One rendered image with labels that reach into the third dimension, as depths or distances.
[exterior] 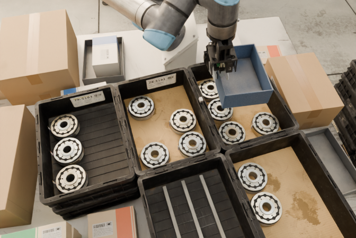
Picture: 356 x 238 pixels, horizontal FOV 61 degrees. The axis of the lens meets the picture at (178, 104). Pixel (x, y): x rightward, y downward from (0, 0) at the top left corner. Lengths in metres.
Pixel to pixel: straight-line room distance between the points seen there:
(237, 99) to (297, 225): 0.46
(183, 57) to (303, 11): 1.96
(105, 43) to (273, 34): 0.91
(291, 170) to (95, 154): 0.72
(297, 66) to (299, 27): 1.60
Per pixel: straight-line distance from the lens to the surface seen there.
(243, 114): 1.24
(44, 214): 1.29
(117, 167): 1.13
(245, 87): 1.01
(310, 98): 1.33
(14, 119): 1.27
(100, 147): 1.18
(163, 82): 1.25
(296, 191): 1.15
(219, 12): 0.72
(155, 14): 0.77
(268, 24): 1.84
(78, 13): 3.10
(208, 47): 0.85
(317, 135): 1.44
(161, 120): 1.20
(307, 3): 3.32
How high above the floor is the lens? 1.85
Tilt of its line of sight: 56 degrees down
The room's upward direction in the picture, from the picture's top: straight up
